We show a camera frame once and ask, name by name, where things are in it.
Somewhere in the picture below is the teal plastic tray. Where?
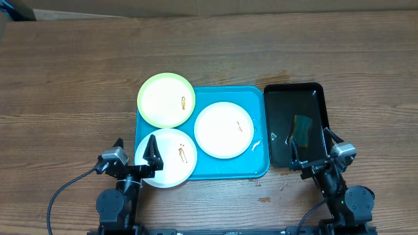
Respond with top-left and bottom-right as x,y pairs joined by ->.
134,85 -> 271,181

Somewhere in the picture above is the green yellow sponge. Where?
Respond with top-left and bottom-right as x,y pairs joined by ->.
289,115 -> 313,149

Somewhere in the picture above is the white plate with sauce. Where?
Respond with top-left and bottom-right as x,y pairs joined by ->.
134,129 -> 197,188

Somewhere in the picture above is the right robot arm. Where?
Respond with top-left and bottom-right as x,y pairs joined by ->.
289,128 -> 377,234

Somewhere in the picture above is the dark object top-left corner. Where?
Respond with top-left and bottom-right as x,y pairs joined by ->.
1,0 -> 37,22

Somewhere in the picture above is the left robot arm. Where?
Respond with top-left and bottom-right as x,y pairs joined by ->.
94,135 -> 163,235

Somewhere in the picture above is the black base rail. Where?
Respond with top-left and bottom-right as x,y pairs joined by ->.
86,225 -> 378,235

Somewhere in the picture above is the black water tray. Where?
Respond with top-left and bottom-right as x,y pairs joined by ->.
264,82 -> 332,168

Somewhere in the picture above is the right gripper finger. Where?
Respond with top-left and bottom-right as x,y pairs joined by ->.
323,127 -> 343,144
289,136 -> 300,165

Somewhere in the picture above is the green rimmed plate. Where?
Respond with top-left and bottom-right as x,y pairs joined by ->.
137,72 -> 196,129

